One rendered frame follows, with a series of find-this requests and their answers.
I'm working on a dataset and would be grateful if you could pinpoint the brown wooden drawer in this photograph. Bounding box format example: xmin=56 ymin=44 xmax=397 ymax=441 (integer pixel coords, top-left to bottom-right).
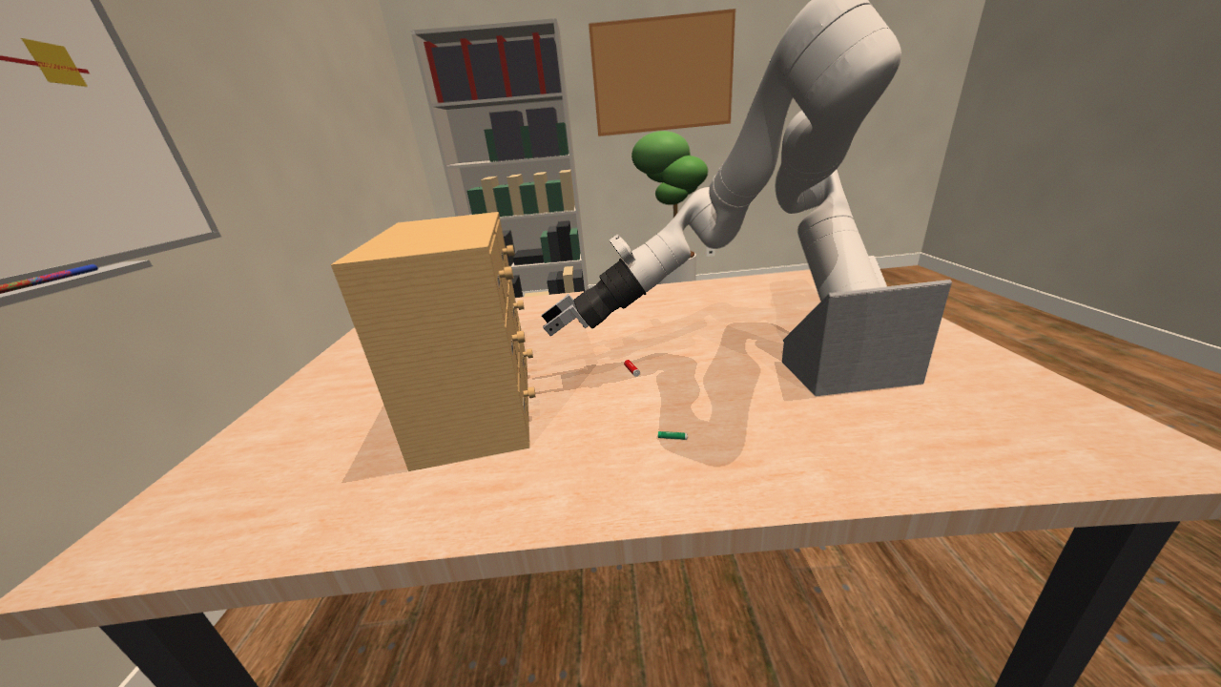
xmin=488 ymin=234 xmax=513 ymax=320
xmin=518 ymin=353 xmax=536 ymax=430
xmin=496 ymin=218 xmax=514 ymax=270
xmin=508 ymin=279 xmax=525 ymax=332
xmin=519 ymin=322 xmax=534 ymax=386
xmin=505 ymin=297 xmax=526 ymax=383

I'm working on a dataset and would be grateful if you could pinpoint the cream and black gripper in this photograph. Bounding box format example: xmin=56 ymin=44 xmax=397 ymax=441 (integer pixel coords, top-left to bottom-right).
xmin=541 ymin=236 xmax=667 ymax=336

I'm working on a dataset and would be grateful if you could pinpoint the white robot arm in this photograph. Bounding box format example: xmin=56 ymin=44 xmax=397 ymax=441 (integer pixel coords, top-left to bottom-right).
xmin=645 ymin=0 xmax=901 ymax=301

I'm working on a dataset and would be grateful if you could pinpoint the small wooden chest of drawers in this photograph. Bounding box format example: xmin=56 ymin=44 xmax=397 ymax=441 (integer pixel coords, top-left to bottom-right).
xmin=331 ymin=212 xmax=529 ymax=471

